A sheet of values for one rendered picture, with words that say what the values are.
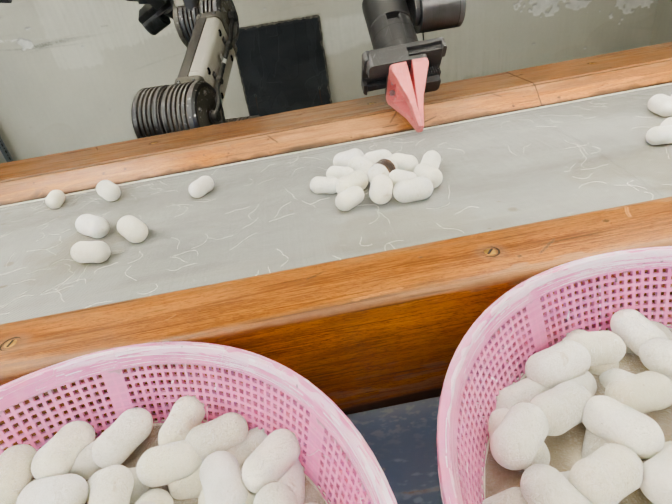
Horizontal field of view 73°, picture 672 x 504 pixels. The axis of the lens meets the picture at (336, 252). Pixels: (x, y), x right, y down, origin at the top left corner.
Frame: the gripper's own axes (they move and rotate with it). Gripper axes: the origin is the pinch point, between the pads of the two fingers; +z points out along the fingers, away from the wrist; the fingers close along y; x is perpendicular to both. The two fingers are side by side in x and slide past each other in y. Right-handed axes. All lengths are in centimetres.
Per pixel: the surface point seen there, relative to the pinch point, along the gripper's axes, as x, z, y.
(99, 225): -7.7, 9.3, -34.7
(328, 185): -7.3, 9.6, -12.4
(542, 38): 139, -124, 114
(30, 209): 1.2, 0.8, -47.5
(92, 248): -11.1, 13.2, -33.5
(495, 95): 3.0, -3.9, 11.5
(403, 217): -10.7, 15.7, -6.8
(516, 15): 131, -133, 101
